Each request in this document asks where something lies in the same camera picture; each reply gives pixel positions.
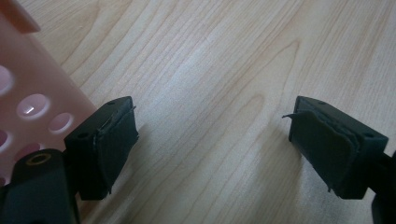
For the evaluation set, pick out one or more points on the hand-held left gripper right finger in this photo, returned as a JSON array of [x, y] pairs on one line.
[[333, 152]]

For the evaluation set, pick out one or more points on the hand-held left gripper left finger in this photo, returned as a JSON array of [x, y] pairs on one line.
[[93, 161]]

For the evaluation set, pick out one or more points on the pink plastic basket with holes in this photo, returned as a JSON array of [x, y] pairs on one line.
[[34, 74]]

